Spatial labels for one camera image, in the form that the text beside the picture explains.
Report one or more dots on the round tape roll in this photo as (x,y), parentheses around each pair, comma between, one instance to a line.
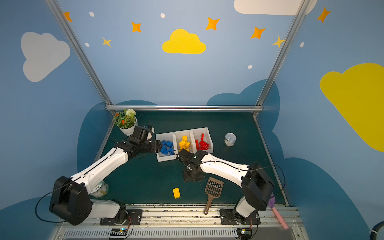
(100,190)

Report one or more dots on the yellow flat lego brick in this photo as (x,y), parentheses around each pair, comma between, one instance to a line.
(176,193)

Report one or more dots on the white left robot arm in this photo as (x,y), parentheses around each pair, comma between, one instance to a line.
(71,200)

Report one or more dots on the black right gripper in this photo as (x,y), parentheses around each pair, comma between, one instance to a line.
(182,154)

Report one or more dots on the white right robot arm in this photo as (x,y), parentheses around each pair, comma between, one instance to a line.
(255,183)

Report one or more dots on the purple pink spatula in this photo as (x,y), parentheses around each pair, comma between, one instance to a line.
(271,204)

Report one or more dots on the aluminium left frame post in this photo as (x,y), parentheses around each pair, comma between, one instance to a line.
(64,24)

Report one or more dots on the brown slotted scoop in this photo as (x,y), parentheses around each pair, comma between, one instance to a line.
(213,190)

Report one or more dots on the aluminium frame post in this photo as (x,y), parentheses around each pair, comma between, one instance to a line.
(290,37)
(64,24)

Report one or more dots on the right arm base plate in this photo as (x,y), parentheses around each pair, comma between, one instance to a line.
(231,217)

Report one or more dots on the left circuit board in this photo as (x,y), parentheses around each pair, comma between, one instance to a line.
(118,233)

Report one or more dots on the white middle sorting bin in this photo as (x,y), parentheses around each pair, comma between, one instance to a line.
(191,139)

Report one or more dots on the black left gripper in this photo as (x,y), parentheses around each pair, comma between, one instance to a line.
(154,145)

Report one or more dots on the green plant with flowers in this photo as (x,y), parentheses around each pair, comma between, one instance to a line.
(125,119)

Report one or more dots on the aluminium back frame bar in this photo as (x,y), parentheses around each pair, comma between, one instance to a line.
(154,108)

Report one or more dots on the aluminium right frame post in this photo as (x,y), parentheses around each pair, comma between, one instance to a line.
(290,37)

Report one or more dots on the yellow large lego brick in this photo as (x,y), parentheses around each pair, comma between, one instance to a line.
(182,144)

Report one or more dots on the white right sorting bin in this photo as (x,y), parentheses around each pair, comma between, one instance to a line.
(207,138)

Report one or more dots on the white flower pot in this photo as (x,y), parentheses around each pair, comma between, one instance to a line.
(129,131)

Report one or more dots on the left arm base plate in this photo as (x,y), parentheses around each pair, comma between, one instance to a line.
(124,218)

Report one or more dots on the white left sorting bin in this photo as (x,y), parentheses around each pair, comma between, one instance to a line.
(167,137)

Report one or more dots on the red tall lego brick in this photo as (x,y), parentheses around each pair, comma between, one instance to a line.
(204,146)

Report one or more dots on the circuit board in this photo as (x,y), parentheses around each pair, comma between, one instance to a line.
(243,234)
(118,233)

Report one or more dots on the right circuit board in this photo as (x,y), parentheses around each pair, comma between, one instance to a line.
(243,234)

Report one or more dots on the white sorting bin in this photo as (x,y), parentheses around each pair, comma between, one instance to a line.
(191,139)
(167,137)
(207,138)

